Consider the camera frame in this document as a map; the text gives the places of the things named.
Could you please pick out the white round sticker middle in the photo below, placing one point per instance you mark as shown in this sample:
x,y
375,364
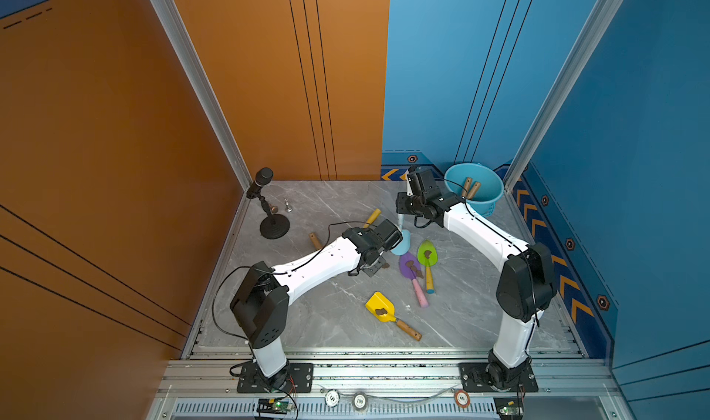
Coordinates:
x,y
360,401

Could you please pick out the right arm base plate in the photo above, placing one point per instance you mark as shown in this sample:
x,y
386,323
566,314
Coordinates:
x,y
494,377

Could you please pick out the green pointed shovel wooden handle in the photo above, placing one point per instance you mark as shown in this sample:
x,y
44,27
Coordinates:
x,y
466,187

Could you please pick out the green circuit board left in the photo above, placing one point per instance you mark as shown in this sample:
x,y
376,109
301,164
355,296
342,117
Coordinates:
x,y
273,408

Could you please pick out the white round sticker left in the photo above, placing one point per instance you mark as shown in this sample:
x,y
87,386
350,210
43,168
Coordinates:
x,y
332,398

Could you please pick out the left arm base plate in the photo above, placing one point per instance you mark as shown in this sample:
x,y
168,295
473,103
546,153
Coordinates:
x,y
293,378

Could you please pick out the purple trowel pink handle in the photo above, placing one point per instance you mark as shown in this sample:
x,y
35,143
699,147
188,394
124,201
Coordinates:
x,y
408,268

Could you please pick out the green circuit board right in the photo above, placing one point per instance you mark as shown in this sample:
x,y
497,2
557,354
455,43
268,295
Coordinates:
x,y
508,409

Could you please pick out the green leaf trowel yellow handle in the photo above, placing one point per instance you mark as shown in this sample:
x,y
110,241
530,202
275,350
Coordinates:
x,y
427,256

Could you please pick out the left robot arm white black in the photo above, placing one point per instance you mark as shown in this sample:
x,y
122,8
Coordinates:
x,y
260,306

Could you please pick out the green circuit board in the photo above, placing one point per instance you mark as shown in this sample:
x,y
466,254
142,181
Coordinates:
x,y
508,409
273,408

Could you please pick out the white round sticker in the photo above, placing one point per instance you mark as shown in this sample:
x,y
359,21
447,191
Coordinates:
x,y
332,398
360,401

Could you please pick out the yellow scoop wooden handle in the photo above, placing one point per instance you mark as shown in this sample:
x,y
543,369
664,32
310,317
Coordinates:
x,y
384,311

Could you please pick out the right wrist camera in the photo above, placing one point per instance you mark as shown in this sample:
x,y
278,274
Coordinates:
x,y
409,180

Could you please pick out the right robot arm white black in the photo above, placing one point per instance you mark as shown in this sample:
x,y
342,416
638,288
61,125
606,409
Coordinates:
x,y
526,285

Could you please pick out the light blue scoop trowel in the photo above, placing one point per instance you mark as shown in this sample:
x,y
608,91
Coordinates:
x,y
404,244

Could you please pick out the light green trowel wooden handle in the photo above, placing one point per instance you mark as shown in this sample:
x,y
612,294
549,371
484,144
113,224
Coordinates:
x,y
474,189

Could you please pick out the red rimmed round sticker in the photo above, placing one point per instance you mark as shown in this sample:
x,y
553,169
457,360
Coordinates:
x,y
462,399

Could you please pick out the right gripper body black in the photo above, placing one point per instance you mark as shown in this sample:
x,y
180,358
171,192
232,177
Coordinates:
x,y
420,205

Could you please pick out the black microphone on stand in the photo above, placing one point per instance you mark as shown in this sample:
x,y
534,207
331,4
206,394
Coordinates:
x,y
273,226

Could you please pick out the turquoise plastic bucket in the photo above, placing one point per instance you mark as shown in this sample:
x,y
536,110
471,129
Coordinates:
x,y
491,191

